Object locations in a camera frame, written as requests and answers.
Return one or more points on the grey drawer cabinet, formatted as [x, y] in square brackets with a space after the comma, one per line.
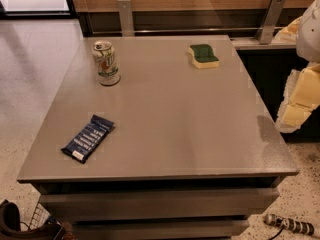
[193, 153]

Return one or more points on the left metal bracket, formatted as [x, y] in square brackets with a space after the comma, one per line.
[126, 17]

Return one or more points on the right metal bracket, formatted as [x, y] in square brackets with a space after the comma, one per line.
[265, 32]

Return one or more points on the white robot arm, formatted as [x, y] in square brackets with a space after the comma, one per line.
[308, 35]

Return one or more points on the cream foam padded gripper finger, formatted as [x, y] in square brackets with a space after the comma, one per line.
[301, 98]

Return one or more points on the green and yellow sponge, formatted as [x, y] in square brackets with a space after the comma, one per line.
[203, 56]

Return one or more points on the dark brown bag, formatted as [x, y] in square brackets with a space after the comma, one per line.
[10, 226]

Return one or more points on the blue snack bar packet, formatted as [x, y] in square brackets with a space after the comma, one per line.
[84, 143]

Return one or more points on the metal bracket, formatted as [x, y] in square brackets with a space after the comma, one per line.
[265, 32]
[126, 17]

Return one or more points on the wire basket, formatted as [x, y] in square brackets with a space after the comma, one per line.
[39, 217]

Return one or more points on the white green soda can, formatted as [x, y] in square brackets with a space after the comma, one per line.
[104, 57]

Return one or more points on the power strip on floor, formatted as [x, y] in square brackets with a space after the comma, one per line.
[292, 225]

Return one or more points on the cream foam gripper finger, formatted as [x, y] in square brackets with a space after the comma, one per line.
[289, 33]

